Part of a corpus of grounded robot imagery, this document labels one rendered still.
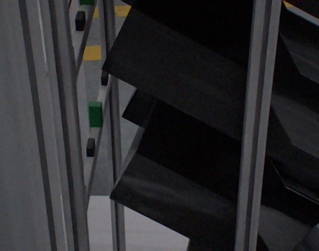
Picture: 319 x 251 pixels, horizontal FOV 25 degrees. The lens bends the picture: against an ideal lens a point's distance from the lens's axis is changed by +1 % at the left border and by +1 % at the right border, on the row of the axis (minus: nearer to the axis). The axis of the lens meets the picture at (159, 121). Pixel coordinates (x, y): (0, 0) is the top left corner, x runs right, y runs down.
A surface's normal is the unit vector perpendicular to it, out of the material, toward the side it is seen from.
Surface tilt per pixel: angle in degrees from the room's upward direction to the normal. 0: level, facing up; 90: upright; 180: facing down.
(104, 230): 0
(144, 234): 0
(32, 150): 90
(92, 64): 0
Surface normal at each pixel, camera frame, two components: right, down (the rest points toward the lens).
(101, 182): 0.00, -0.81
